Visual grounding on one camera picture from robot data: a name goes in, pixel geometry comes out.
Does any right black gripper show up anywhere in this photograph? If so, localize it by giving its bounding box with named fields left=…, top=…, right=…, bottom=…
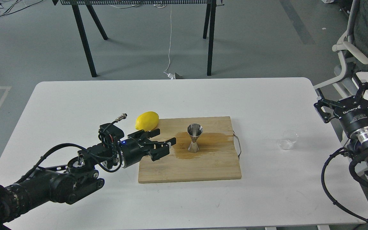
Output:
left=314, top=81, right=368, bottom=139

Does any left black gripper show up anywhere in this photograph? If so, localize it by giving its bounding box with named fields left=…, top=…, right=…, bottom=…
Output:
left=120, top=128, right=176, bottom=168

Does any steel double jigger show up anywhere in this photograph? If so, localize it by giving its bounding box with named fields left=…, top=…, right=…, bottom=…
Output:
left=187, top=123, right=203, bottom=153

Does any clear glass measuring cup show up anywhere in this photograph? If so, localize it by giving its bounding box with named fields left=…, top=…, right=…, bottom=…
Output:
left=278, top=130, right=299, bottom=150

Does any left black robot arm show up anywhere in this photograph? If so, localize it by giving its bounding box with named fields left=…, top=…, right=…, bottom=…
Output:
left=0, top=114, right=176, bottom=230

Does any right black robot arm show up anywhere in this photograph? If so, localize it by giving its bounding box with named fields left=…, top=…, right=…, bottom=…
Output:
left=314, top=82, right=368, bottom=224

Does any yellow lemon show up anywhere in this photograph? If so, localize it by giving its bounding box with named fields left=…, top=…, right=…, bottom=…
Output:
left=135, top=111, right=159, bottom=131

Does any white office chair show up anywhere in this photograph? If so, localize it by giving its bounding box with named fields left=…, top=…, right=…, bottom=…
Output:
left=313, top=0, right=368, bottom=98

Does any wooden cutting board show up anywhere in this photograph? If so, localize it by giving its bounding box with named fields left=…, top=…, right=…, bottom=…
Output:
left=138, top=116, right=242, bottom=183

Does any white hanging cable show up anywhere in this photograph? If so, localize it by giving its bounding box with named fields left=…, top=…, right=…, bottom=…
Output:
left=163, top=4, right=182, bottom=80

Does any black metal table frame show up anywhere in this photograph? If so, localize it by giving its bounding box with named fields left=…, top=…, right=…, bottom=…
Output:
left=52, top=0, right=225, bottom=78

